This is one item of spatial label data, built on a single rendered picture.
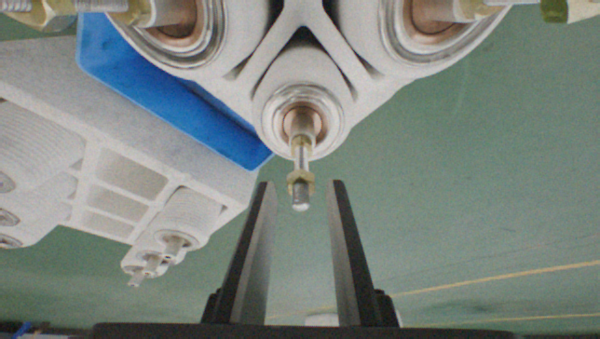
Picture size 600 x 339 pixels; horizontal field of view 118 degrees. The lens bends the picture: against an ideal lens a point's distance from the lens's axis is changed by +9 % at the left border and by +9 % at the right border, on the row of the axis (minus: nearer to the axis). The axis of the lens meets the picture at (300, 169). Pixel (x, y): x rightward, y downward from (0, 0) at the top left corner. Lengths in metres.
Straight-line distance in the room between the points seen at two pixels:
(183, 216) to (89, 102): 0.22
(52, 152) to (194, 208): 0.19
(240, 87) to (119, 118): 0.23
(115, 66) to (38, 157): 0.17
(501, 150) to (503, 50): 0.28
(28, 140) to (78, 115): 0.06
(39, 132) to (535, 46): 0.79
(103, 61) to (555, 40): 0.76
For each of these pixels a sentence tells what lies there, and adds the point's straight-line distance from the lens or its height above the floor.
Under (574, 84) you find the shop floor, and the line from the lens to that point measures 0.69.
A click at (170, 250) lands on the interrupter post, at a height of 0.27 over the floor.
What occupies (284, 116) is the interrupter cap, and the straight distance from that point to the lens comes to 0.16.
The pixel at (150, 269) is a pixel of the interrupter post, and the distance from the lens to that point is 0.50.
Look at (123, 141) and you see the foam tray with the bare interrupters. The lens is 0.38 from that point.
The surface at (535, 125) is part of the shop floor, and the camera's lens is 0.71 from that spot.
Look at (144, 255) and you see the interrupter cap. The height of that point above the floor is 0.25.
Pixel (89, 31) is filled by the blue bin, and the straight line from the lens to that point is 0.40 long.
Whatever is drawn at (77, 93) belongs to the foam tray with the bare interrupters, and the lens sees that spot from 0.43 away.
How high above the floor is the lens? 0.40
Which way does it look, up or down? 48 degrees down
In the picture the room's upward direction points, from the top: 178 degrees counter-clockwise
